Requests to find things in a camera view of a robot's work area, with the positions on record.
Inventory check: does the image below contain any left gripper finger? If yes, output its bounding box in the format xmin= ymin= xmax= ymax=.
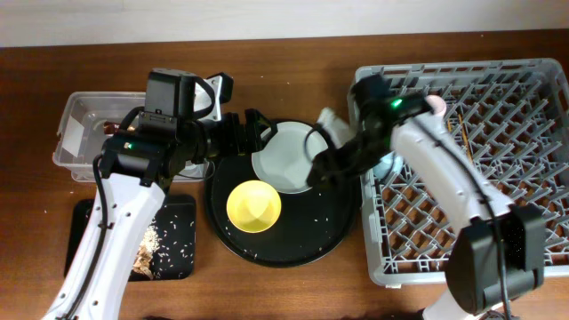
xmin=244 ymin=108 xmax=278 ymax=138
xmin=245 ymin=132 xmax=266 ymax=154

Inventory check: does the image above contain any blue plastic cup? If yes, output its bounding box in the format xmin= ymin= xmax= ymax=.
xmin=373 ymin=151 xmax=404 ymax=180

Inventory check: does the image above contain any grey round plate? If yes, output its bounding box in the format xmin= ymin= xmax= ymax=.
xmin=252 ymin=121 xmax=328 ymax=194

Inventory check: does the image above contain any yellow plastic bowl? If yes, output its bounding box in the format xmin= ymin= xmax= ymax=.
xmin=226 ymin=180 xmax=282 ymax=234

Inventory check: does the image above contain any pink plastic cup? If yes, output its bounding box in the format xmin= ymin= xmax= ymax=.
xmin=425 ymin=95 xmax=447 ymax=118

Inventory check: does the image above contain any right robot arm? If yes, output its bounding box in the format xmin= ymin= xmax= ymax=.
xmin=307 ymin=74 xmax=545 ymax=319

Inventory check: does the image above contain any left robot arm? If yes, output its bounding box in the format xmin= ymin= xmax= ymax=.
xmin=45 ymin=68 xmax=277 ymax=319

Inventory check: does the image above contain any grey dishwasher rack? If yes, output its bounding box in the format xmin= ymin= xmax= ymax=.
xmin=355 ymin=59 xmax=568 ymax=287

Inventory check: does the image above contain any rice and nutshell waste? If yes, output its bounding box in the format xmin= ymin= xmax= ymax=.
xmin=131 ymin=212 xmax=195 ymax=281

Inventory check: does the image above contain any black rectangular tray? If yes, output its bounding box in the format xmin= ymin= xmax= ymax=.
xmin=63 ymin=194 xmax=197 ymax=282

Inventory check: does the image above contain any clear plastic bin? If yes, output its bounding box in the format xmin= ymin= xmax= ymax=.
xmin=52 ymin=91 xmax=212 ymax=183

